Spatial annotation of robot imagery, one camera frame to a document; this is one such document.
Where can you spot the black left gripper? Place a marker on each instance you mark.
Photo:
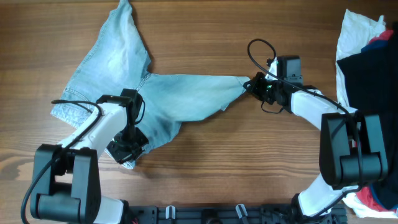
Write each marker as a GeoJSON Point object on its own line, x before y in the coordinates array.
{"type": "Point", "coordinates": [125, 149]}

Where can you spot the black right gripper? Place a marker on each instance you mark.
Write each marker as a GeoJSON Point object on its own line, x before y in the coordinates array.
{"type": "Point", "coordinates": [259, 88]}

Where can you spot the light blue denim shorts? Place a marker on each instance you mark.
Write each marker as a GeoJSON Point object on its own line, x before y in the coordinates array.
{"type": "Point", "coordinates": [119, 60]}

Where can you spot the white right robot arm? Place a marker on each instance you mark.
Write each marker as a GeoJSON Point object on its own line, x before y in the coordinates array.
{"type": "Point", "coordinates": [352, 151]}

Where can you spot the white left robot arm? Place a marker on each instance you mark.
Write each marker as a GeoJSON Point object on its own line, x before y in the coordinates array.
{"type": "Point", "coordinates": [65, 182]}

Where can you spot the white cloth garment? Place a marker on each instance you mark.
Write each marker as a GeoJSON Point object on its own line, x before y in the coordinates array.
{"type": "Point", "coordinates": [356, 31]}

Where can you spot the black garment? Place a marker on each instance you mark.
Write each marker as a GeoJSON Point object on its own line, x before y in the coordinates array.
{"type": "Point", "coordinates": [371, 85]}

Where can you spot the blue garment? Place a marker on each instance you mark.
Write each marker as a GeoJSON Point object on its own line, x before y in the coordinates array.
{"type": "Point", "coordinates": [377, 44]}

